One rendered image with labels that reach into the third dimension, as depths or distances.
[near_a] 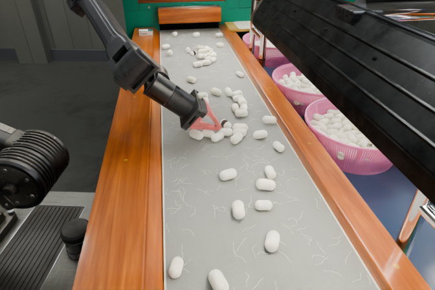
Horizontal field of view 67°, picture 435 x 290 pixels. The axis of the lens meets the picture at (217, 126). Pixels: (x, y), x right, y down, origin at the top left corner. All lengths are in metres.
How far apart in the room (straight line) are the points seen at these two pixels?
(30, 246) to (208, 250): 0.58
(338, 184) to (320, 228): 0.10
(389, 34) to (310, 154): 0.47
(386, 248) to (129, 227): 0.40
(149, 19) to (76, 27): 2.03
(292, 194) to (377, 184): 0.26
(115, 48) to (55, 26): 3.03
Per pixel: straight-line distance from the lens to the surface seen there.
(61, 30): 3.75
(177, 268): 0.51
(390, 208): 0.79
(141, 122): 0.83
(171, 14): 1.64
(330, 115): 0.94
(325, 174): 0.68
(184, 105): 0.73
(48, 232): 1.03
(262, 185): 0.64
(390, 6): 0.35
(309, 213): 0.62
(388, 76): 0.27
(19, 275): 0.97
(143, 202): 0.60
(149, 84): 0.72
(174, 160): 0.73
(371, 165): 0.83
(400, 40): 0.28
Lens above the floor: 1.17
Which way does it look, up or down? 31 degrees down
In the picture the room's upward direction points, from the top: straight up
